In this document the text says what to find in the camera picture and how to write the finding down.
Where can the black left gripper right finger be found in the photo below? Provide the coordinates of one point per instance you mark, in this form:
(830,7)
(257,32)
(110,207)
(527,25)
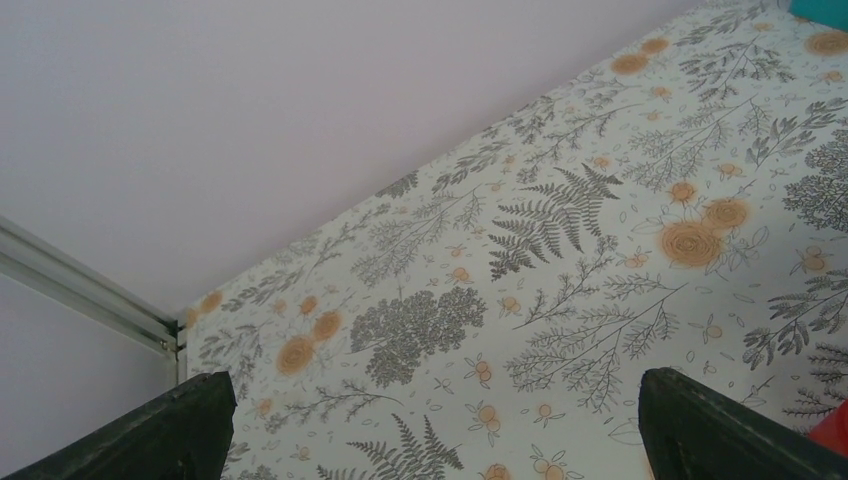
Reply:
(690,431)

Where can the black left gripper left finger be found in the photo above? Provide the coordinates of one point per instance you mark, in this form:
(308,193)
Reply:
(184,433)

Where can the red square plastic tray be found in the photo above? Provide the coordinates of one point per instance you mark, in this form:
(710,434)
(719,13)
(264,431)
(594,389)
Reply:
(831,432)

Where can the floral patterned table mat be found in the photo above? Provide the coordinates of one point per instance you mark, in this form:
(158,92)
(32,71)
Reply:
(490,315)

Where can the teal square plastic bin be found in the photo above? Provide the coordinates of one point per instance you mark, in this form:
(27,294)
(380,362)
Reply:
(831,13)

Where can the aluminium corner frame post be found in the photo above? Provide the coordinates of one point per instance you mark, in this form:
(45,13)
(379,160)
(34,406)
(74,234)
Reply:
(43,267)

